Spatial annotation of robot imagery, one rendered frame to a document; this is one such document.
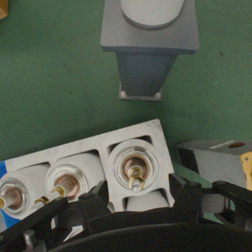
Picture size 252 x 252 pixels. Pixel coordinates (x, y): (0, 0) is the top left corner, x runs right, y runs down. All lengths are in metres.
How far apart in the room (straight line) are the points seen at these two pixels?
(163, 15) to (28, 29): 0.67
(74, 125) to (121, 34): 0.37
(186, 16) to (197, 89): 0.33
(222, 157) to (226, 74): 0.44
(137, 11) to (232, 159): 0.24
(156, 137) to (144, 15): 0.22
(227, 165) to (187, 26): 0.22
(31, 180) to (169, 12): 0.35
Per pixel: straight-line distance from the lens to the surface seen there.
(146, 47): 0.23
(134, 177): 0.16
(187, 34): 0.25
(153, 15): 0.22
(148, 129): 0.31
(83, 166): 0.26
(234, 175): 0.25
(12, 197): 0.33
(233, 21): 0.81
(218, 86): 0.61
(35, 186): 0.32
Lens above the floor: 0.48
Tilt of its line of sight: 85 degrees down
